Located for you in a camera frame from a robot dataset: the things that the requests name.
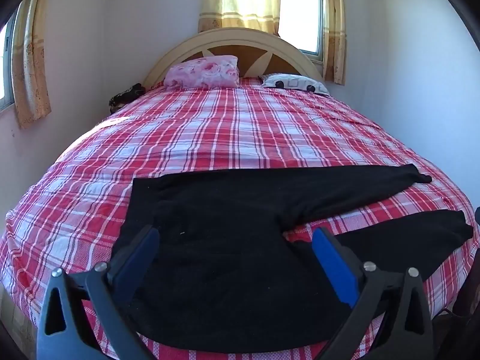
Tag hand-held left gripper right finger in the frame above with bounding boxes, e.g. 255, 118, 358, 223
312, 227, 436, 360

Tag cream wooden headboard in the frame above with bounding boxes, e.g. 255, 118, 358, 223
142, 28, 325, 89

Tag dark cloth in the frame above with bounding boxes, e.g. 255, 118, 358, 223
109, 83, 146, 115

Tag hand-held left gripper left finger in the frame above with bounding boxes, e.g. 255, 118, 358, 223
35, 225, 162, 360

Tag white patterned pillow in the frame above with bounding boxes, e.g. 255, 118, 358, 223
259, 73, 331, 96

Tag pink floral pillow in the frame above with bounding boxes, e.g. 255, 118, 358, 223
164, 55, 241, 90

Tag red plaid bedspread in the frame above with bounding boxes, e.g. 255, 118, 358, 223
0, 77, 480, 360

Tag yellow patterned curtain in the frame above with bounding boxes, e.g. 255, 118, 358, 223
198, 0, 282, 38
11, 0, 53, 130
322, 0, 347, 85

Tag metal framed window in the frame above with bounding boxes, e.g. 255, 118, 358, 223
0, 11, 17, 111
279, 0, 325, 61

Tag black pants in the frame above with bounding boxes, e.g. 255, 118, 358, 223
112, 163, 474, 354

